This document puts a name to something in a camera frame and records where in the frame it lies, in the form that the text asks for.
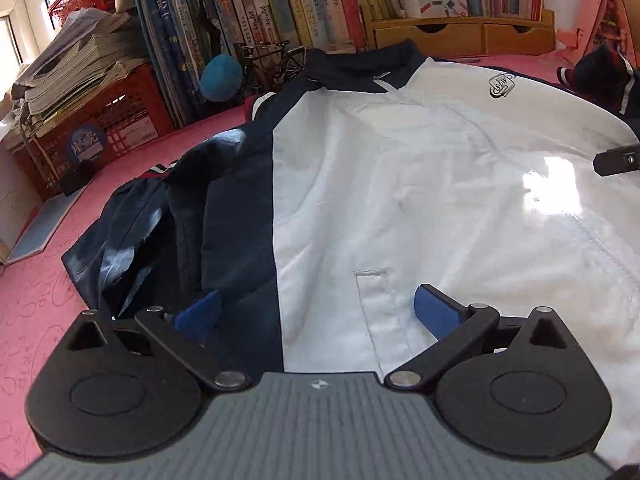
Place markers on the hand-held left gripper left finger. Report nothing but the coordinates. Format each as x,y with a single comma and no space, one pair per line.
197,316

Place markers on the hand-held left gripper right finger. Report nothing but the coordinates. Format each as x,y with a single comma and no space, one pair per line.
435,310

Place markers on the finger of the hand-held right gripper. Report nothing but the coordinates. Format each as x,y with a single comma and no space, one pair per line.
620,160

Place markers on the navy and white jacket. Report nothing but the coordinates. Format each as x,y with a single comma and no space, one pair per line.
400,185

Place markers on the pink book stand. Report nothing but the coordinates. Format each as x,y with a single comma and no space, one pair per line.
590,10

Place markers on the pink rabbit-print mat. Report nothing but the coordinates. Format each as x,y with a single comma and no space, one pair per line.
40,335

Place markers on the light blue notebook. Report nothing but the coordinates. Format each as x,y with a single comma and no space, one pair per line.
42,225

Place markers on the small black box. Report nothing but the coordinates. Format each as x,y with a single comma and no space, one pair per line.
77,180

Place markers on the large red plastic crate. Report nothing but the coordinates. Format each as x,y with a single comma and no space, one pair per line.
135,110

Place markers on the wooden drawer organizer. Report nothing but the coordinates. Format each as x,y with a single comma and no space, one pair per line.
425,35

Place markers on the blue plush ball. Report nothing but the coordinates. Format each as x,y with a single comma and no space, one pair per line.
220,77

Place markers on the black miniature bicycle model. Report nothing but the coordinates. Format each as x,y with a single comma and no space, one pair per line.
290,62

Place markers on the stack of paper workbooks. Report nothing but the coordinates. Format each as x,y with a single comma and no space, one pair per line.
90,55

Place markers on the row of upright books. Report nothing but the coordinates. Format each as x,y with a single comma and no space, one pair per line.
310,5

